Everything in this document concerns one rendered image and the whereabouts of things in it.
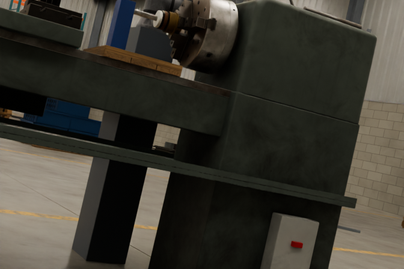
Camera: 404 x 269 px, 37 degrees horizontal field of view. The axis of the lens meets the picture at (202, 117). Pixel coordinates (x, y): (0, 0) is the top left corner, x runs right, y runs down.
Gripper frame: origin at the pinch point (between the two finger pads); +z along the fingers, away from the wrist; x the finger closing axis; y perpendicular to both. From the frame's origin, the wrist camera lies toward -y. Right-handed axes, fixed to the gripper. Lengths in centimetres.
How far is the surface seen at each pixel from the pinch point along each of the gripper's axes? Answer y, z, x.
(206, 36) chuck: 0.0, 20.7, 15.9
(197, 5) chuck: 1.1, 10.0, -1.8
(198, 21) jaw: 4.1, 16.2, 13.4
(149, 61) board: 20.5, 35.4, 22.0
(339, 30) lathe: -54, 3, 17
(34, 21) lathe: 63, 33, 28
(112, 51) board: 34, 36, 23
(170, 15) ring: 12.4, 17.2, 3.9
